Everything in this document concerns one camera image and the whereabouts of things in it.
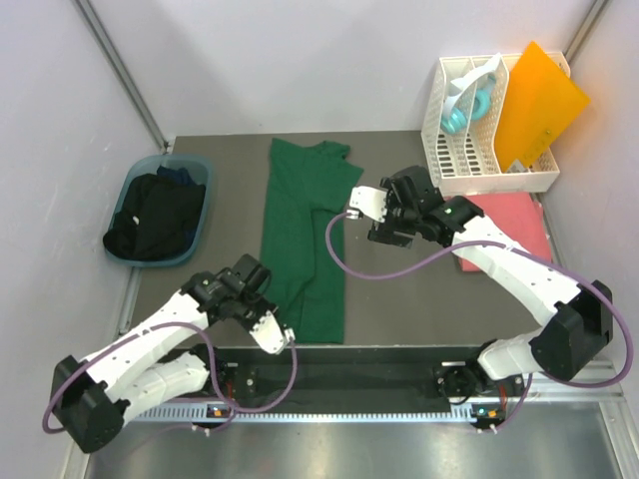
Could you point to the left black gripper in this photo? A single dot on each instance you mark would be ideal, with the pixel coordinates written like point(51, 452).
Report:
point(265, 306)

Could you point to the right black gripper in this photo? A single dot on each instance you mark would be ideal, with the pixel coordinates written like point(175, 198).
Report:
point(386, 232)

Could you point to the green t shirt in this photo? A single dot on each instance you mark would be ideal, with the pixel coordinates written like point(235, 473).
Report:
point(307, 188)

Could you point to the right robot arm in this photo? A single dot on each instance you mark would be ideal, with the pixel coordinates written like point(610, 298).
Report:
point(574, 324)

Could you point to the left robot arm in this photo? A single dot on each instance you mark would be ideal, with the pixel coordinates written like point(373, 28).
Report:
point(95, 397)

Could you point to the white perforated file organizer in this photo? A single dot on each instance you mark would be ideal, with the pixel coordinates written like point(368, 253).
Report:
point(465, 163)

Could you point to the pink folded t shirt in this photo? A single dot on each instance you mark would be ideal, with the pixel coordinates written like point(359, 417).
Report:
point(519, 218)

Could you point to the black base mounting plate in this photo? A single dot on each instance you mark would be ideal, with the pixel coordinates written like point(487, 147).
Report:
point(359, 379)

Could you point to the black t shirt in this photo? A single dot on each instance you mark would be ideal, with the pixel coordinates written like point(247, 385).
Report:
point(157, 220)

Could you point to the blue plastic basket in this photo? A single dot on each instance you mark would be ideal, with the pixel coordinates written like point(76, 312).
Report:
point(202, 172)

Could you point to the navy blue garment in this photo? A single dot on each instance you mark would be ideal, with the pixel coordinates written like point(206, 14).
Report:
point(180, 176)

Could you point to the orange plastic folder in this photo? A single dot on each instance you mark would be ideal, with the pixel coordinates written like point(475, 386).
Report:
point(541, 102)

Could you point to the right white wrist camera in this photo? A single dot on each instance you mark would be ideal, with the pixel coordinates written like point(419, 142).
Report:
point(367, 202)

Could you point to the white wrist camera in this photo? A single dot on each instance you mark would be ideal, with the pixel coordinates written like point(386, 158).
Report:
point(270, 336)
point(367, 202)

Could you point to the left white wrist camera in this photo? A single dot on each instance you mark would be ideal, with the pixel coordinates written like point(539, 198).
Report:
point(270, 336)

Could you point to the grey slotted cable duct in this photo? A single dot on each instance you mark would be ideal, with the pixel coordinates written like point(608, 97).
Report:
point(217, 412)

